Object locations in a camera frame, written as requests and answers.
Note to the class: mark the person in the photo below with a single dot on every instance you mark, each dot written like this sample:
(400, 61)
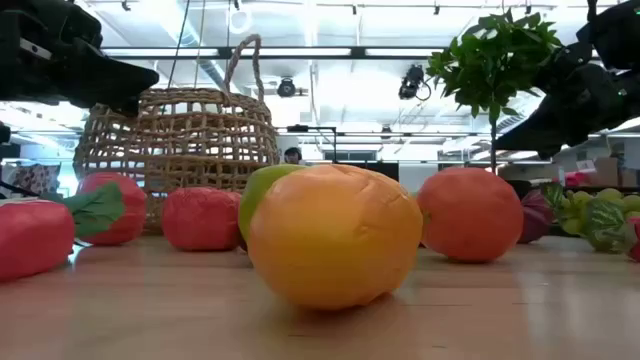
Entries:
(292, 155)

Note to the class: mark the green artificial plant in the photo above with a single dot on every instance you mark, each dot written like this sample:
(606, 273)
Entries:
(492, 65)

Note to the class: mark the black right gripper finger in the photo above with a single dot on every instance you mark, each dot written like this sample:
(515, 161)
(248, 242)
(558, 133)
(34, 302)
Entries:
(575, 115)
(565, 65)

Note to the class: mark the purple toy grapes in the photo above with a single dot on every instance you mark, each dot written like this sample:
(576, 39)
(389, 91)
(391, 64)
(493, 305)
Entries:
(535, 217)

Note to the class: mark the orange toy orange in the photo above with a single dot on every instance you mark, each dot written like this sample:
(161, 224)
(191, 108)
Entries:
(470, 214)

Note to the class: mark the orange toy carrot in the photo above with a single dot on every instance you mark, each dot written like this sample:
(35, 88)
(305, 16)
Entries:
(30, 240)

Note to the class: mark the floral patterned cloth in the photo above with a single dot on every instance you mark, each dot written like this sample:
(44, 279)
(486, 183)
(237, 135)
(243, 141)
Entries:
(35, 177)

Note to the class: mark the cardboard box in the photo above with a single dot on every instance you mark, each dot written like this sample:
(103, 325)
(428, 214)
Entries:
(607, 172)

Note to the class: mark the green toy apple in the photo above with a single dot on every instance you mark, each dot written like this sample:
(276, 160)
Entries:
(260, 195)

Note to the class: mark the yellow bell pepper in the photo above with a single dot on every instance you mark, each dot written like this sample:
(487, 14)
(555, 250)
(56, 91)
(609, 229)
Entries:
(335, 235)

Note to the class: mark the black ceiling camera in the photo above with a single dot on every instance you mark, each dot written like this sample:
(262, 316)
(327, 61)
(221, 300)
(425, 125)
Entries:
(412, 82)

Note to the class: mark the black ceiling spotlight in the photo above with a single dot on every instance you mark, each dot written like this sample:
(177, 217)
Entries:
(286, 87)

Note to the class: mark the woven straw basket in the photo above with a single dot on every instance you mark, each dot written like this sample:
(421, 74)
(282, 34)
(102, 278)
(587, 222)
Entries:
(200, 97)

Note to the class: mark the red toy tomato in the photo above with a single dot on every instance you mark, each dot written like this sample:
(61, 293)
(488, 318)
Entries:
(201, 218)
(135, 215)

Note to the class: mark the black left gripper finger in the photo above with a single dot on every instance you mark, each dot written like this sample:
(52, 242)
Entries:
(125, 106)
(110, 75)

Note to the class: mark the red toy chili pepper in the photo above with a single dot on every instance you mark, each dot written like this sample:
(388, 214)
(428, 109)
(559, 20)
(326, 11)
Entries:
(635, 240)

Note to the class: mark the green toy grapes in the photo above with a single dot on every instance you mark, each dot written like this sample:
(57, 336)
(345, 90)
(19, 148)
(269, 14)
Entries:
(605, 225)

